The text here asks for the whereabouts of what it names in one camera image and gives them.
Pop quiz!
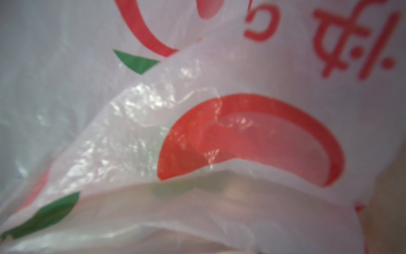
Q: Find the pink plastic bag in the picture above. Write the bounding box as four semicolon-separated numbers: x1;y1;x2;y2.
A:
1;1;406;254

